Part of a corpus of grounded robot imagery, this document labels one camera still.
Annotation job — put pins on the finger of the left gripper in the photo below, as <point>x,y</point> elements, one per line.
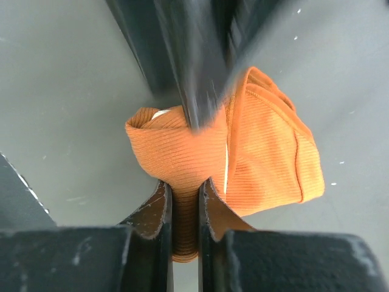
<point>238,27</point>
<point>175,46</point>

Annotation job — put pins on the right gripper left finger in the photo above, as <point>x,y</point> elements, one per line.
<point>134,255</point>

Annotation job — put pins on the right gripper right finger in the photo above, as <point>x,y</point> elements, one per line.
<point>234,256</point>

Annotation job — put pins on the orange underwear white waistband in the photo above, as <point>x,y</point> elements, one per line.
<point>257,152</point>

